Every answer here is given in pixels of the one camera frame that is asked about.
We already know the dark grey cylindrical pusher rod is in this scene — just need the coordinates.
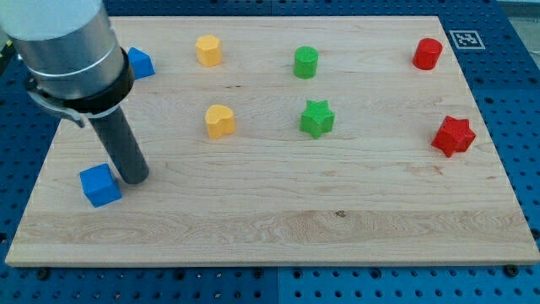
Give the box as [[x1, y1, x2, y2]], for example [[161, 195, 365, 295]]
[[89, 106, 149, 184]]

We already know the blue cube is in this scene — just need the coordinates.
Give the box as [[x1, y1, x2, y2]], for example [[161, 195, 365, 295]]
[[79, 163, 122, 208]]

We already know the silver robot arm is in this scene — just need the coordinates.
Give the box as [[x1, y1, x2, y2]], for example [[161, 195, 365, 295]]
[[1, 0, 149, 184]]

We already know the wooden board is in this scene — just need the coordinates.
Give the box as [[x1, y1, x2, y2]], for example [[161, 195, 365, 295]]
[[6, 16, 539, 268]]

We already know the blue pentagon block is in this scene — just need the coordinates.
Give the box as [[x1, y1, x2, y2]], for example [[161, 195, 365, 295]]
[[127, 47, 155, 79]]

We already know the yellow heart block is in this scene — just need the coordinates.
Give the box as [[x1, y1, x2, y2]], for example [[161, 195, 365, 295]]
[[205, 104, 236, 139]]

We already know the yellow hexagon block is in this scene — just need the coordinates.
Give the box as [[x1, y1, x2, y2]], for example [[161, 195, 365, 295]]
[[196, 35, 223, 67]]

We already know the green star block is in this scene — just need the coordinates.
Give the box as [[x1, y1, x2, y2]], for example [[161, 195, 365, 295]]
[[300, 100, 335, 138]]

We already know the green cylinder block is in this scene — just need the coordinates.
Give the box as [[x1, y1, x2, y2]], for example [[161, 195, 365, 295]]
[[294, 46, 319, 79]]

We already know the red cylinder block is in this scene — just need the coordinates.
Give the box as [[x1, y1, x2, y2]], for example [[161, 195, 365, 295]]
[[413, 38, 443, 70]]

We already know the red star block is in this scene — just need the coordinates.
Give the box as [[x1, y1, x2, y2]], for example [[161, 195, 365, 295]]
[[431, 116, 476, 158]]

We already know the white fiducial marker tag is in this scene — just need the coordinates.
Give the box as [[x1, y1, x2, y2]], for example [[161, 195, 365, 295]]
[[450, 30, 485, 50]]

